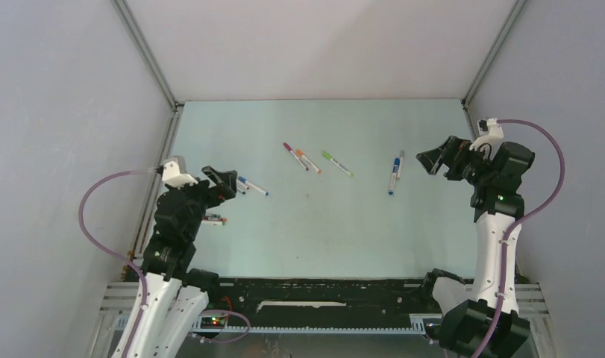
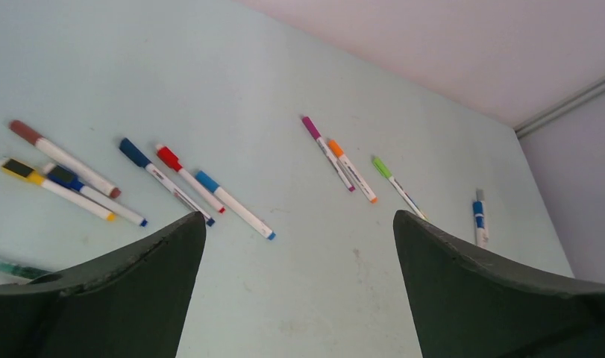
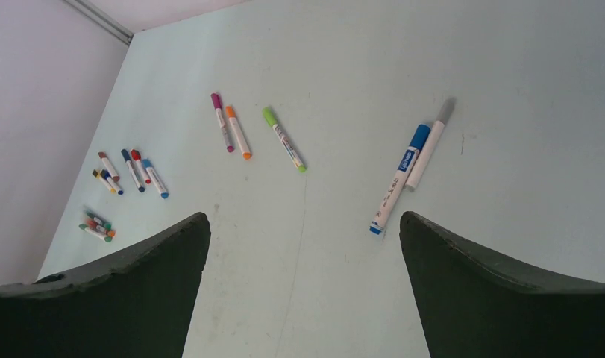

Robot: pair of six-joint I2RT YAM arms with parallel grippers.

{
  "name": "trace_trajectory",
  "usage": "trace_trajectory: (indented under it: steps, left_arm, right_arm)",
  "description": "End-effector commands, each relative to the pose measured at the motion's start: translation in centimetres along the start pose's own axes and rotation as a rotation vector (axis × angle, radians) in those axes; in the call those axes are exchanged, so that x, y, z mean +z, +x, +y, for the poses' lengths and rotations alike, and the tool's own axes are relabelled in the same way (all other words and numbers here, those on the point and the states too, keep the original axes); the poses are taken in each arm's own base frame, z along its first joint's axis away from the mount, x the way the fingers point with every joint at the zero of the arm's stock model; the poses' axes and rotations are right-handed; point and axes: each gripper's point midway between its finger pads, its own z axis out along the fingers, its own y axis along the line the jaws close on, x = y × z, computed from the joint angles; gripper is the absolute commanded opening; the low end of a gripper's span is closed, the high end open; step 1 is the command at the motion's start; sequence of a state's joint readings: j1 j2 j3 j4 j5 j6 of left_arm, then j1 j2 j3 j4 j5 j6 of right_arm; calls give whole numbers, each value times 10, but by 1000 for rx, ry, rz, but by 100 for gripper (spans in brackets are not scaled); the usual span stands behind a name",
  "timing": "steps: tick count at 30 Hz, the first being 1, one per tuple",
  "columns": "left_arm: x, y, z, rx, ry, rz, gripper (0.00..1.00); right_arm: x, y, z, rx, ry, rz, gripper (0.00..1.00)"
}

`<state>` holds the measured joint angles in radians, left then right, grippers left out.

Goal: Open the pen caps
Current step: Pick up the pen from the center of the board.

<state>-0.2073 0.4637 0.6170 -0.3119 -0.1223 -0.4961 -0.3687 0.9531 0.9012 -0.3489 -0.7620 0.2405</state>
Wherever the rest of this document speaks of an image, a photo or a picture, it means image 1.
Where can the green red marker cluster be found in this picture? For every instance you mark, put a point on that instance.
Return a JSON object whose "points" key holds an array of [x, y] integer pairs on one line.
{"points": [[214, 219]]}

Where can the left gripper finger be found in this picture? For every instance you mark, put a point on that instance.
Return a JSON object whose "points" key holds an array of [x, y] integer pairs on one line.
{"points": [[227, 178], [226, 192]]}

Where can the orange cap marker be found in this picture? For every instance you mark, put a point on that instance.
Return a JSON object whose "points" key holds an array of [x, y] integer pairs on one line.
{"points": [[303, 156]]}

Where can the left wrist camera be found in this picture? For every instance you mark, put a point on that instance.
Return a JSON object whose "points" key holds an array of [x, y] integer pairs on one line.
{"points": [[174, 173]]}

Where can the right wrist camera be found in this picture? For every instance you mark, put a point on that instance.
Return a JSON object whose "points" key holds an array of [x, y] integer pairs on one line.
{"points": [[490, 134]]}

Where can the dark blue cap marker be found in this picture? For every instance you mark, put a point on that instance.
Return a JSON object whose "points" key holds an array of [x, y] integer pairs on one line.
{"points": [[253, 186]]}

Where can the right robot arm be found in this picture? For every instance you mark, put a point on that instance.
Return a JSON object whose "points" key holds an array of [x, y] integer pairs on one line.
{"points": [[483, 319]]}

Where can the red cap marker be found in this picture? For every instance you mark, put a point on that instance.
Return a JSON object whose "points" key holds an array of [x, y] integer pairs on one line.
{"points": [[241, 187]]}

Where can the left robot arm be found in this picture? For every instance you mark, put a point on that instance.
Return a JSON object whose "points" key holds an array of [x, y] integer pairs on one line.
{"points": [[171, 295]]}

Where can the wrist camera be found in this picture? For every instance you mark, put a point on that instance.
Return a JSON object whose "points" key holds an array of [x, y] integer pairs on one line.
{"points": [[174, 173], [490, 134]]}

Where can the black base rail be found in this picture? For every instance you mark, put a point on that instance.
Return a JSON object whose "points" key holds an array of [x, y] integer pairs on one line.
{"points": [[326, 303]]}

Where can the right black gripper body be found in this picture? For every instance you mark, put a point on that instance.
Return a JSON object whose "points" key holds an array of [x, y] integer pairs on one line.
{"points": [[468, 165]]}

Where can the purple cap marker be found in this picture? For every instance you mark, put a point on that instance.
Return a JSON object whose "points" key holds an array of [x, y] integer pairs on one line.
{"points": [[295, 156]]}

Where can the light blue marker body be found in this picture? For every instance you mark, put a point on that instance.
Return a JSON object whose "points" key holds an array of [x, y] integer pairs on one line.
{"points": [[394, 176]]}

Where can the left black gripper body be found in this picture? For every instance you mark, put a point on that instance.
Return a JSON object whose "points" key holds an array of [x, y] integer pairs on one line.
{"points": [[210, 196]]}

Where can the green cap marker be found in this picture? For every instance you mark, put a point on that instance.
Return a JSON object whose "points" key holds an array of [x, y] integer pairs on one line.
{"points": [[337, 163]]}

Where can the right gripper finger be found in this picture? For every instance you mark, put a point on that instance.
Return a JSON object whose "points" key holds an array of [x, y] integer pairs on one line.
{"points": [[450, 145], [431, 160]]}

